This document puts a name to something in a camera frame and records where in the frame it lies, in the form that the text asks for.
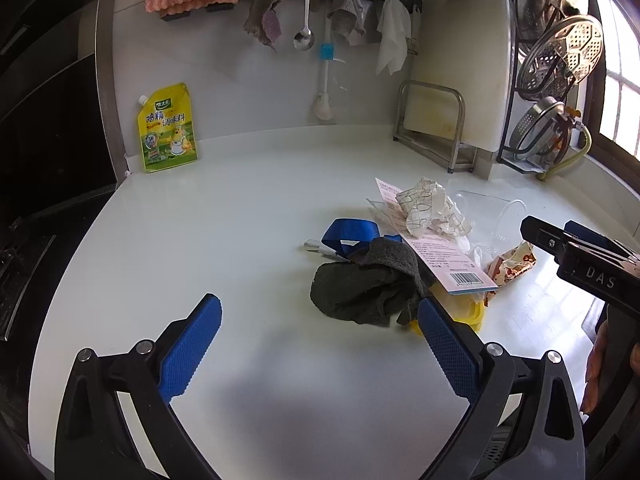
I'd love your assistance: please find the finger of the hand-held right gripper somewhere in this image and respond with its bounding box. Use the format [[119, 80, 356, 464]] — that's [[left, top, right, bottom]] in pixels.
[[520, 216, 569, 262], [565, 220, 640, 264]]

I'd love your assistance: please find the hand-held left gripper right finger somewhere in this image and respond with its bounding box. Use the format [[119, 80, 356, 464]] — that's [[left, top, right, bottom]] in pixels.
[[417, 296, 587, 480]]

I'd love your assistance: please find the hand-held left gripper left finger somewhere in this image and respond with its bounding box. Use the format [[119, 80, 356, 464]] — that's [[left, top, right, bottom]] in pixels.
[[54, 293, 223, 480]]

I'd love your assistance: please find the white tissue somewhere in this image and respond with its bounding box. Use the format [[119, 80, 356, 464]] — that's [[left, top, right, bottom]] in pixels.
[[450, 232, 485, 273]]

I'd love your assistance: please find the pink paper card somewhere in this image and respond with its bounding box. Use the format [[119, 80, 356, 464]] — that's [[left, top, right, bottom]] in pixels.
[[375, 177, 501, 294]]

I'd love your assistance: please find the person's right hand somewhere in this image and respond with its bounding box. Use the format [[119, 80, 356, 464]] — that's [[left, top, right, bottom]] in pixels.
[[581, 320, 610, 413]]

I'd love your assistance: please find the yellow plastic container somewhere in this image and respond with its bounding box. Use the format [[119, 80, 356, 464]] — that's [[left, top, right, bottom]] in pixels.
[[407, 280, 488, 336]]

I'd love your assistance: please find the red and white snack wrapper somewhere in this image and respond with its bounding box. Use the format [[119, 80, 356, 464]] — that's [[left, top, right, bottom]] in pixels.
[[482, 240, 538, 288]]

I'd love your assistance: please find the clear plastic cup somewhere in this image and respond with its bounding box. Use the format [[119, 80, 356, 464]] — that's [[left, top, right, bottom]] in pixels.
[[450, 190, 528, 250]]

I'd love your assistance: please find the dark grey cloth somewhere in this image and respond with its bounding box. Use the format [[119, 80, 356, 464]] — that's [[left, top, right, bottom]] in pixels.
[[310, 236, 431, 328]]

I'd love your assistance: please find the crumpled patterned paper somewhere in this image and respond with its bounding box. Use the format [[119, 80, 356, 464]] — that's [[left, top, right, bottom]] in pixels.
[[397, 176, 473, 239]]

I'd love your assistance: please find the metal cutting board rack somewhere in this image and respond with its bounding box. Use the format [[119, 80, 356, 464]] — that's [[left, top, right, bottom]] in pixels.
[[392, 80, 481, 175]]

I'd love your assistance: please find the window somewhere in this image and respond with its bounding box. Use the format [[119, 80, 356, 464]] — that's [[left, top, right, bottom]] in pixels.
[[585, 0, 640, 161]]

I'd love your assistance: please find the perforated steel steamer plate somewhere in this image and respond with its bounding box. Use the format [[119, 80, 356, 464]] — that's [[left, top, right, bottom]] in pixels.
[[520, 15, 606, 106]]

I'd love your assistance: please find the white cutting board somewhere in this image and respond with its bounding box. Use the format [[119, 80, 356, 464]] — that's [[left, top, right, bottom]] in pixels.
[[402, 0, 513, 153]]

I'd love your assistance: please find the yellow seasoning pouch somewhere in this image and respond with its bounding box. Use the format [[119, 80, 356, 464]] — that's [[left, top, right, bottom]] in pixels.
[[136, 83, 199, 174]]

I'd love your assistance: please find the white hanging cloth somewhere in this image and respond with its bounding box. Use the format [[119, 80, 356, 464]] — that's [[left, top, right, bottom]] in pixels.
[[376, 0, 412, 77]]

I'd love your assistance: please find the black kitchen appliance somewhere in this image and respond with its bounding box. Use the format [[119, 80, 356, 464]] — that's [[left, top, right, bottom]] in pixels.
[[0, 0, 126, 356]]

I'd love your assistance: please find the white bottle brush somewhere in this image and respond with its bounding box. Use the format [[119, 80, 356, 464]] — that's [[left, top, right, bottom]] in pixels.
[[312, 15, 346, 121]]

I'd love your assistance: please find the grey dishcloth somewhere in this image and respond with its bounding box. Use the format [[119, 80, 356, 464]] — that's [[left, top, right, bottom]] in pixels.
[[327, 0, 365, 47]]

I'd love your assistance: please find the metal spoon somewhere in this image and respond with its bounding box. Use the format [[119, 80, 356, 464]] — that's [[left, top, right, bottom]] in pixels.
[[293, 0, 316, 52]]

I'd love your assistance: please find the grey and purple cloth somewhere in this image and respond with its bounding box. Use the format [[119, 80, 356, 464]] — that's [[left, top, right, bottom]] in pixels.
[[243, 0, 283, 53]]

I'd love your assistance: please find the black wire lid rack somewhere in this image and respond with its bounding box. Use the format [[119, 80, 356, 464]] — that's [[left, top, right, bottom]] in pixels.
[[495, 0, 608, 174]]

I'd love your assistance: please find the yellow gas hose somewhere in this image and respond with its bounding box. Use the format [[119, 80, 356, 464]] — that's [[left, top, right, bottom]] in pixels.
[[537, 120, 593, 183]]

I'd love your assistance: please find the blue strap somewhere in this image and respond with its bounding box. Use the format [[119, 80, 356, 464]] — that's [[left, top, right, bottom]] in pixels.
[[301, 217, 403, 263]]

